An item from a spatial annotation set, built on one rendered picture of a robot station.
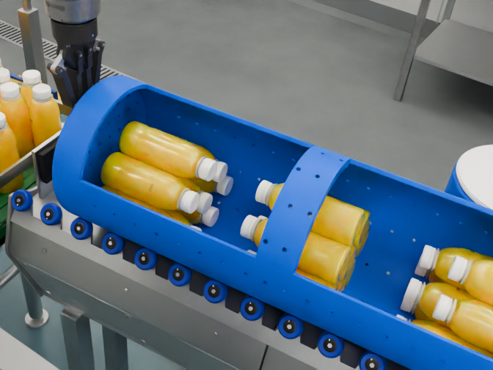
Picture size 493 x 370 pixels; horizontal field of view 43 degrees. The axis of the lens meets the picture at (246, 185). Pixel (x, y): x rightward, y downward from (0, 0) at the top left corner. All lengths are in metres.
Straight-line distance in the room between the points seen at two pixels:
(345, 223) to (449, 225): 0.22
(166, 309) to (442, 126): 2.61
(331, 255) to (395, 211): 0.21
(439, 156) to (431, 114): 0.41
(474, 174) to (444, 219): 0.30
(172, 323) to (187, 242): 0.24
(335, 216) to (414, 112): 2.66
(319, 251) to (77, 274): 0.53
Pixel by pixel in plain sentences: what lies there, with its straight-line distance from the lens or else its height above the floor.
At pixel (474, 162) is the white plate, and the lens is 1.47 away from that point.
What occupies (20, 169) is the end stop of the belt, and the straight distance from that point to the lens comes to 1.42.
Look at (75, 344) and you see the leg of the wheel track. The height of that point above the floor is 0.53.
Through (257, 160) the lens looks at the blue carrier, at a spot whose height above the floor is 1.09.
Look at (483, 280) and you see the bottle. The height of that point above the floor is 1.16.
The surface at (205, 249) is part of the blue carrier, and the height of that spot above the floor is 1.10.
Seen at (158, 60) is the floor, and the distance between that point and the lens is 3.80.
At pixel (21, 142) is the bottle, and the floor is 0.95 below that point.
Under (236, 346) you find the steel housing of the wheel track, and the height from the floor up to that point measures 0.87.
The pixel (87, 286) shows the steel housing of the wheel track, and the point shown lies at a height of 0.85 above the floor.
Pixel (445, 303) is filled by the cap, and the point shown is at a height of 1.12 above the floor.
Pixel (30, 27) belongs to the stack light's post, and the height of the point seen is 1.06.
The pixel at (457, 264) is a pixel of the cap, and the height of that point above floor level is 1.15.
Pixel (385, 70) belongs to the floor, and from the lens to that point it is 4.01.
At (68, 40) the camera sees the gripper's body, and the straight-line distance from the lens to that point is 1.09.
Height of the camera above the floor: 1.83
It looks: 39 degrees down
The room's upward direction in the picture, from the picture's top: 7 degrees clockwise
